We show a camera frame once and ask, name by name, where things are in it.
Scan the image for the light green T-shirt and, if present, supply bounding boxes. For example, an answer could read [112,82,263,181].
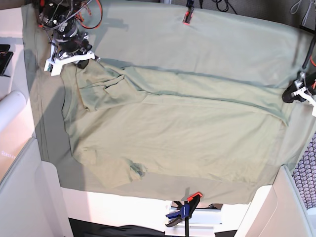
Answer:
[61,62,293,188]

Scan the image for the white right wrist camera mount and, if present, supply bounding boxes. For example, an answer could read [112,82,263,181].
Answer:
[44,39,100,77]

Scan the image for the pale green table cloth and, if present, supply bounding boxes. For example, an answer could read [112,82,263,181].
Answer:
[22,0,316,204]

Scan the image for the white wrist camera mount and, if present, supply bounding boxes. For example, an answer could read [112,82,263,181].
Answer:
[294,75,316,107]
[44,39,100,77]

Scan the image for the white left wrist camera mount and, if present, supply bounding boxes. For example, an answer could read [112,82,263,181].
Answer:
[294,75,316,107]

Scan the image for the white cylindrical tube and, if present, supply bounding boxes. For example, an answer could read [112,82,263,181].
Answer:
[0,91,27,132]

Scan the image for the black cables on wall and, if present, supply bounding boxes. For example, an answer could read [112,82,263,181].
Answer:
[198,0,237,14]

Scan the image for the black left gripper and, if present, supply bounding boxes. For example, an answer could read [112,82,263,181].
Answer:
[282,72,316,103]

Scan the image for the blue orange bar clamp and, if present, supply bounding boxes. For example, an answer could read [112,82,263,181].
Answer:
[166,192,203,237]

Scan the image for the black mesh fabric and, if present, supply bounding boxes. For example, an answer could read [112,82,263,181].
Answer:
[292,134,316,210]

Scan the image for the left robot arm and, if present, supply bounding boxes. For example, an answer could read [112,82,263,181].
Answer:
[282,26,316,106]

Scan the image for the black tablet device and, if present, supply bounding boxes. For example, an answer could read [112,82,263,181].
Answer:
[0,44,13,76]

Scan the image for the black cloth under table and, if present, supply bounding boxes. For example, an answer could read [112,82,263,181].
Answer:
[69,218,165,237]

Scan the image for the orange black clamp top middle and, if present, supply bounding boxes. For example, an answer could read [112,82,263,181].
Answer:
[183,0,194,25]

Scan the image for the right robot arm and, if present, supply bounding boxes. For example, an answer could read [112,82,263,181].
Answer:
[33,0,103,73]

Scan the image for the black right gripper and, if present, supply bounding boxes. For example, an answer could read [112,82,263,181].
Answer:
[53,24,92,69]

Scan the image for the grey looped cord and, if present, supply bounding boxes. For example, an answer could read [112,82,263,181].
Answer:
[290,0,314,25]

